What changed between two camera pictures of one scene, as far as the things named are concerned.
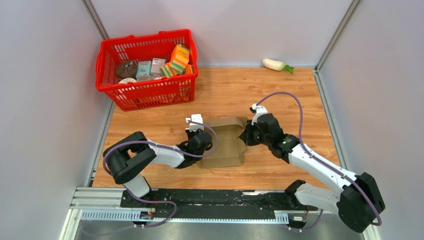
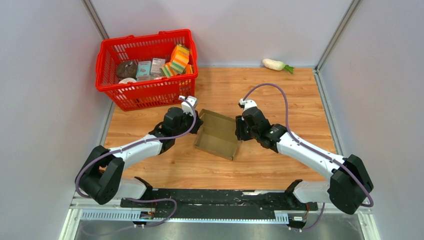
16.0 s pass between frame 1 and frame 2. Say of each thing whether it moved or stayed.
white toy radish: stayed
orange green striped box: stayed
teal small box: stayed
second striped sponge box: stayed
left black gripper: moved
